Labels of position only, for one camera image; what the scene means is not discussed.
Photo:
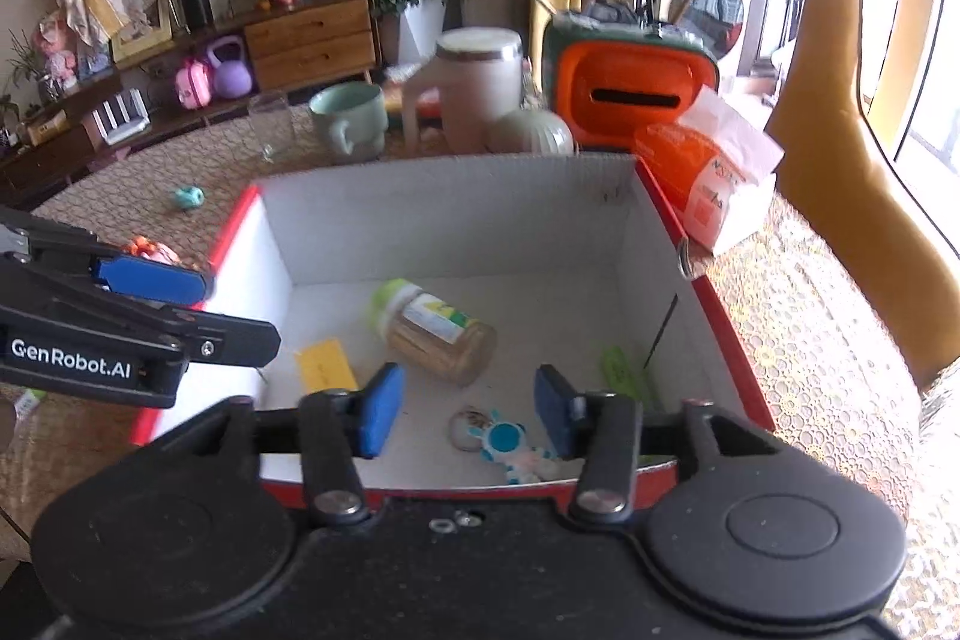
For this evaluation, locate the green lid toothpick jar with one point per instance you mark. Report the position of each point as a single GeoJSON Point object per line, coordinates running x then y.
{"type": "Point", "coordinates": [431, 333]}

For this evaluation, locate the wooden media sideboard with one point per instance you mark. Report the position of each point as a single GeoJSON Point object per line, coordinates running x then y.
{"type": "Point", "coordinates": [309, 44]}

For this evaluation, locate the yellow box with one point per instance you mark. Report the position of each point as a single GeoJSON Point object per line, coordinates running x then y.
{"type": "Point", "coordinates": [324, 366]}

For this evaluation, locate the white green bunny tube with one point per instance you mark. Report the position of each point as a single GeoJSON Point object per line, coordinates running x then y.
{"type": "Point", "coordinates": [26, 404]}

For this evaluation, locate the green ceramic mug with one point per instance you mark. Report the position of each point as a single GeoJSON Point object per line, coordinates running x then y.
{"type": "Point", "coordinates": [351, 121]}

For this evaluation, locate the blue white astronaut keychain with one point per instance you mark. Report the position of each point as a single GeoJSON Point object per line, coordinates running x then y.
{"type": "Point", "coordinates": [504, 442]}

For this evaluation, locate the red white cardboard box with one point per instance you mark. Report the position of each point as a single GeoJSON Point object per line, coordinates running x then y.
{"type": "Point", "coordinates": [565, 258]}

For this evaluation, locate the white wifi router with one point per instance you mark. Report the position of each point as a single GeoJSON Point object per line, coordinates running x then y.
{"type": "Point", "coordinates": [122, 116]}

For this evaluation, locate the red orange toy figure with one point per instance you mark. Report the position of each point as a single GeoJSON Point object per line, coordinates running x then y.
{"type": "Point", "coordinates": [144, 248]}

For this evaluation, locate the clear drinking glass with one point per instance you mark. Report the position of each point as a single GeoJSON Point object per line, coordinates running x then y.
{"type": "Point", "coordinates": [272, 122]}

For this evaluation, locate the orange tissue packet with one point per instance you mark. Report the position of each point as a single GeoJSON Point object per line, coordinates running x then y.
{"type": "Point", "coordinates": [716, 169]}

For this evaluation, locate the yellow giraffe statue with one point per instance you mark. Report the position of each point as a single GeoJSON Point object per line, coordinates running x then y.
{"type": "Point", "coordinates": [836, 174]}

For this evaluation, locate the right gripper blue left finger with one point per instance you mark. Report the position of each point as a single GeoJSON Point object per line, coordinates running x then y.
{"type": "Point", "coordinates": [337, 427]}

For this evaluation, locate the black speaker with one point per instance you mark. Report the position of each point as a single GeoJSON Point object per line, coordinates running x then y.
{"type": "Point", "coordinates": [198, 14]}

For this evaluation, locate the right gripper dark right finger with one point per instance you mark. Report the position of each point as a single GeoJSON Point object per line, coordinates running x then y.
{"type": "Point", "coordinates": [603, 431]}

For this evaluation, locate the purple kettlebell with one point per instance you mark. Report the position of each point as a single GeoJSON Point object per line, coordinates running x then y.
{"type": "Point", "coordinates": [232, 78]}

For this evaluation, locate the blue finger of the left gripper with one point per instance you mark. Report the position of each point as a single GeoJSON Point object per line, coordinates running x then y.
{"type": "Point", "coordinates": [153, 281]}

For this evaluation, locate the picture frame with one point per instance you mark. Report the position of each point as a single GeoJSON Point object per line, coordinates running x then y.
{"type": "Point", "coordinates": [148, 29]}

